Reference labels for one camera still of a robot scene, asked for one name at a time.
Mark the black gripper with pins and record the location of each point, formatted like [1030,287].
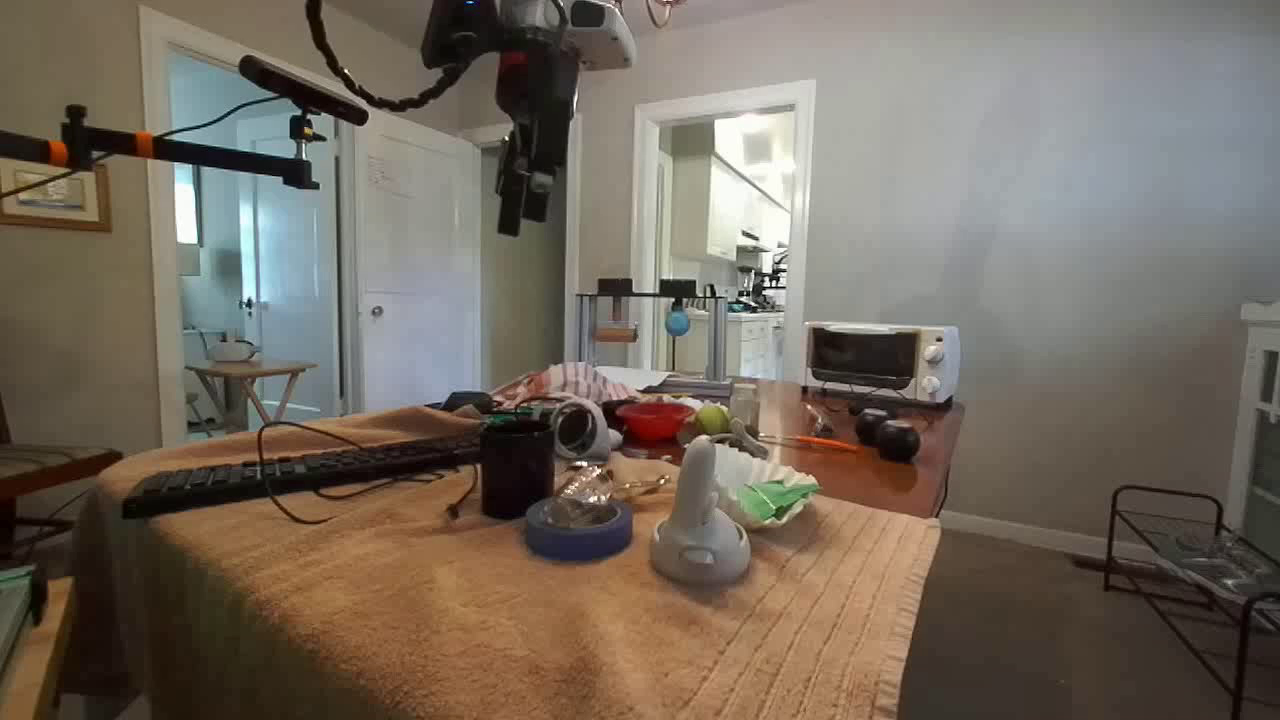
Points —
[538,107]

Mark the black cup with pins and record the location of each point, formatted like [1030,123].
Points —
[517,464]

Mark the white door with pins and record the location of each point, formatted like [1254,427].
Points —
[416,265]

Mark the red striped cloth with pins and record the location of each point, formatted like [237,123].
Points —
[561,384]

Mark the blue ball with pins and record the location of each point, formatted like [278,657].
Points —
[676,321]

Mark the red bowl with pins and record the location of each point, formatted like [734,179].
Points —
[652,427]

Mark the green apple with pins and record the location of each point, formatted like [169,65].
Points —
[713,416]

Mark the clear glass jar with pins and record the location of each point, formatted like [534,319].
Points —
[586,496]

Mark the small wooden side table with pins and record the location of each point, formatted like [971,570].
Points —
[249,374]

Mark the blue plate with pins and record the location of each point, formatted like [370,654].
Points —
[579,538]

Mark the black keyboard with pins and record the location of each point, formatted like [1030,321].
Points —
[292,473]

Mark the white plastic bottle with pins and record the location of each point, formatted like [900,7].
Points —
[702,535]

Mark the orange marker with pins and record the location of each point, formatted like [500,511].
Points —
[826,443]

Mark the white toaster oven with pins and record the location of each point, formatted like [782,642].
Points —
[882,362]

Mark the green plastic item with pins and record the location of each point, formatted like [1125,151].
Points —
[779,501]

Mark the black round weight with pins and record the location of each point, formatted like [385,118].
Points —
[871,427]
[900,443]

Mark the tan towel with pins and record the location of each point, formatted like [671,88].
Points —
[403,615]

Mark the brown wooden table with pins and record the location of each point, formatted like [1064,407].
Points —
[866,487]

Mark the framed picture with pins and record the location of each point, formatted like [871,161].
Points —
[53,196]

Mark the wooden chair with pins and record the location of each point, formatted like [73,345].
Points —
[44,464]

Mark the wooden shelf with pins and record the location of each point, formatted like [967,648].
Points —
[33,654]

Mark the white cabinet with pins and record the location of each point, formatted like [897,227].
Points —
[1261,427]

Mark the metal frame stand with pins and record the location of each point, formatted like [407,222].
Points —
[647,291]

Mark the black bar camera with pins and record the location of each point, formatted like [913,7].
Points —
[302,88]

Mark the black camera boom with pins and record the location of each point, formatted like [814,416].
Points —
[203,151]

